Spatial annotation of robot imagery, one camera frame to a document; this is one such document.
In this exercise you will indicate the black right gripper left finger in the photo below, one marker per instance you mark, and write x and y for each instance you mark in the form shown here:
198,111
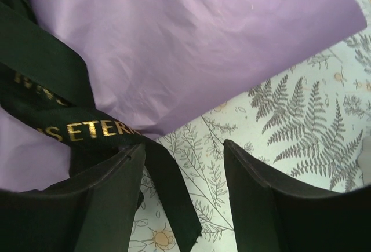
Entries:
93,211

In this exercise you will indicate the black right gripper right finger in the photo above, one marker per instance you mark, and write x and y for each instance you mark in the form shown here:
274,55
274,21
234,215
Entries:
272,211

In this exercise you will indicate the black ribbon gold lettering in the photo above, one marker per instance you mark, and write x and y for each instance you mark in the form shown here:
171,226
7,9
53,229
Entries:
45,85

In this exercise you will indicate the purple paper bouquet wrap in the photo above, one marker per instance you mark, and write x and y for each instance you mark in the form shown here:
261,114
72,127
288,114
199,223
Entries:
158,64

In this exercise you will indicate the white ribbed ceramic vase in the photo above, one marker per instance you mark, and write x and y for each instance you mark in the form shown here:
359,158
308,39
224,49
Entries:
364,160

